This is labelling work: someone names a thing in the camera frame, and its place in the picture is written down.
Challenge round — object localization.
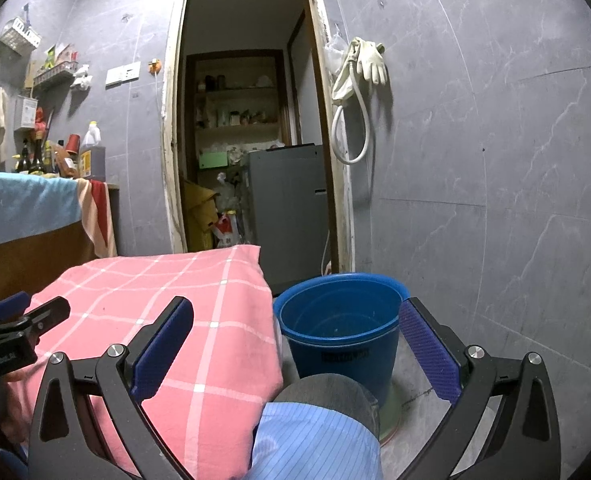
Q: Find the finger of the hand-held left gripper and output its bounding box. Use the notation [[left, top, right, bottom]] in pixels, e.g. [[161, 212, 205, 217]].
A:
[[0, 291, 32, 330], [2, 296, 71, 346]]

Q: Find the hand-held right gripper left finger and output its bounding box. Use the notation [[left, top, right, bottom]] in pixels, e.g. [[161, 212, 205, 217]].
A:
[[28, 296, 194, 480]]

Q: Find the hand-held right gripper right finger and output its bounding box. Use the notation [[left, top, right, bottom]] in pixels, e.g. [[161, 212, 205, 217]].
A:
[[398, 297, 562, 480]]

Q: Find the blue plastic bucket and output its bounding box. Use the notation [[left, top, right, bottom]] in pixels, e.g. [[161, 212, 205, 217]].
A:
[[274, 273, 411, 409]]

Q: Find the pink checked cloth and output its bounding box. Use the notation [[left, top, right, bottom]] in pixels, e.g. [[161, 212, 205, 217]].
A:
[[0, 245, 285, 480]]

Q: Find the brown wooden cabinet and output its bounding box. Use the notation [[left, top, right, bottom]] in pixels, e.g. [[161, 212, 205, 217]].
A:
[[0, 220, 99, 311]]

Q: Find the pale green disc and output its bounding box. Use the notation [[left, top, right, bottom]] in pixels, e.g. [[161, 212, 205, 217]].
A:
[[377, 389, 401, 446]]

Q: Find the blue towel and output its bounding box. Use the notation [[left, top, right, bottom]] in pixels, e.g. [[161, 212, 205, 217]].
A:
[[0, 170, 84, 251]]

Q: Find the orange striped towel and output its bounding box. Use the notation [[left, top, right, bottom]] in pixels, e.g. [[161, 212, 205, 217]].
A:
[[76, 177, 119, 260]]

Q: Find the person's grey trouser leg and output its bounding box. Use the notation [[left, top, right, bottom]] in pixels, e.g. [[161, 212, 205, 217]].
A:
[[272, 372, 381, 441]]

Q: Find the red white plastic bag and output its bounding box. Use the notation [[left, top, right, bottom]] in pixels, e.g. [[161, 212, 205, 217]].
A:
[[212, 210, 241, 249]]

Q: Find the yellow bag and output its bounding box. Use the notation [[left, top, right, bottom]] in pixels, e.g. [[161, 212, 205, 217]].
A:
[[184, 180, 219, 251]]

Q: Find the blue striped coat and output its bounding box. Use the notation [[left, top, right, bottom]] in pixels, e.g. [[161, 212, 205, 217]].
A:
[[249, 402, 384, 480]]

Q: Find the large oil bottle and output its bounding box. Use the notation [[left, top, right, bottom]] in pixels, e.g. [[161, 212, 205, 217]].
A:
[[78, 121, 107, 181]]

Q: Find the grey washing machine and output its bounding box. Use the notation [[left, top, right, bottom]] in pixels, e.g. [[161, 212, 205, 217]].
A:
[[240, 144, 334, 297]]

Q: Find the grey metal holder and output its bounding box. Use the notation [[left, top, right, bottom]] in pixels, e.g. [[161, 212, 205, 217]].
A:
[[15, 95, 39, 129]]

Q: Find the green box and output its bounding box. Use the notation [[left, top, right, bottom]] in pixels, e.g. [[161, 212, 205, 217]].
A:
[[198, 151, 229, 170]]

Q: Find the white hanging rag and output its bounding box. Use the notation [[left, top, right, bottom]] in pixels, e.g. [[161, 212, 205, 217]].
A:
[[71, 65, 94, 91]]

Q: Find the white plastic basket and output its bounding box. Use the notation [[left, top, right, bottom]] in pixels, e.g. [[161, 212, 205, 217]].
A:
[[0, 16, 42, 56]]

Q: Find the wooden storage shelf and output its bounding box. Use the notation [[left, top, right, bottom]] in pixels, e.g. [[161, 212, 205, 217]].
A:
[[185, 50, 292, 149]]

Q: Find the cream rubber glove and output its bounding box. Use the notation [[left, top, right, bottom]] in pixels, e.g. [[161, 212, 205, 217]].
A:
[[331, 40, 361, 106], [358, 37, 389, 85]]

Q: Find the clear plastic bag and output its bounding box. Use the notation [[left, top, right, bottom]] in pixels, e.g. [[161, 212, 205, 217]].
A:
[[324, 32, 349, 69]]

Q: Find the wooden door frame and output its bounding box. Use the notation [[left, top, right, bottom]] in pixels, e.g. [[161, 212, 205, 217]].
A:
[[160, 0, 357, 274]]

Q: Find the wall shelf with packets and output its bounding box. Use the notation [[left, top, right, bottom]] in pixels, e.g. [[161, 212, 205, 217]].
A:
[[32, 44, 79, 87]]

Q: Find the white hose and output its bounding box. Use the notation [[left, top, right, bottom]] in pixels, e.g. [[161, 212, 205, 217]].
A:
[[331, 80, 371, 165]]

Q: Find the white switch panel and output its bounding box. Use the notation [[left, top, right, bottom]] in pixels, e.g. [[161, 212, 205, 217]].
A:
[[105, 61, 142, 86]]

